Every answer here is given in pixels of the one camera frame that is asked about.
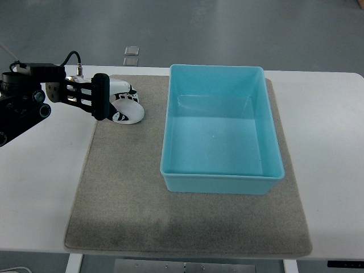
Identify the black white robot left hand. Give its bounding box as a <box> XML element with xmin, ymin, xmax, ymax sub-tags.
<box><xmin>91</xmin><ymin>73</ymin><xmax>139</xmax><ymax>120</ymax></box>

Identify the white table leg right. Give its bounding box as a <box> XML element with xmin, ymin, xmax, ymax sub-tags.
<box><xmin>283</xmin><ymin>259</ymin><xmax>299</xmax><ymax>273</ymax></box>

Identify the grey felt mat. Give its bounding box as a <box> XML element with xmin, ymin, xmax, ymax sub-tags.
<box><xmin>64</xmin><ymin>76</ymin><xmax>312</xmax><ymax>258</ymax></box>

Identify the white table leg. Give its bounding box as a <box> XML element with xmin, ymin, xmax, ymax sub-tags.
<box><xmin>65</xmin><ymin>254</ymin><xmax>83</xmax><ymax>273</ymax></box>
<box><xmin>283</xmin><ymin>259</ymin><xmax>299</xmax><ymax>273</ymax></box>

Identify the upper metal floor plate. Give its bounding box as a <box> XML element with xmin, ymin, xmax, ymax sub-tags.
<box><xmin>124</xmin><ymin>46</ymin><xmax>139</xmax><ymax>56</ymax></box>

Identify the metal floor plate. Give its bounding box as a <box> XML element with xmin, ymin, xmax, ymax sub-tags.
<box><xmin>123</xmin><ymin>57</ymin><xmax>139</xmax><ymax>67</ymax></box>
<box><xmin>124</xmin><ymin>46</ymin><xmax>139</xmax><ymax>56</ymax></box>

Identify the white table leg left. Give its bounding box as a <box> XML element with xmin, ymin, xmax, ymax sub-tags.
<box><xmin>65</xmin><ymin>254</ymin><xmax>83</xmax><ymax>273</ymax></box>

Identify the black table control panel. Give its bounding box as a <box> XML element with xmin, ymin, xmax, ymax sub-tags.
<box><xmin>327</xmin><ymin>260</ymin><xmax>364</xmax><ymax>269</ymax></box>

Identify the white bunny plush toy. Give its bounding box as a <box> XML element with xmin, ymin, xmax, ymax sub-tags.
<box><xmin>108</xmin><ymin>98</ymin><xmax>144</xmax><ymax>125</ymax></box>

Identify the blue plastic box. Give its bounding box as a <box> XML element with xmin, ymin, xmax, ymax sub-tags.
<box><xmin>160</xmin><ymin>64</ymin><xmax>285</xmax><ymax>195</ymax></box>

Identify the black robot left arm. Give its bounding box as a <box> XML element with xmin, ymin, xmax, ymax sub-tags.
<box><xmin>1</xmin><ymin>49</ymin><xmax>95</xmax><ymax>146</ymax></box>

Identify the metal table base plate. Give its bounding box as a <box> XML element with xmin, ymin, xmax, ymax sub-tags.
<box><xmin>114</xmin><ymin>259</ymin><xmax>257</xmax><ymax>273</ymax></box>

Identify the lower metal floor plate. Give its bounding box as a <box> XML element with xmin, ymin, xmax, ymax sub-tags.
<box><xmin>123</xmin><ymin>57</ymin><xmax>139</xmax><ymax>67</ymax></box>

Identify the white cable on floor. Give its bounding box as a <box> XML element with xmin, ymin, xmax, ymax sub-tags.
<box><xmin>0</xmin><ymin>265</ymin><xmax>31</xmax><ymax>273</ymax></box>

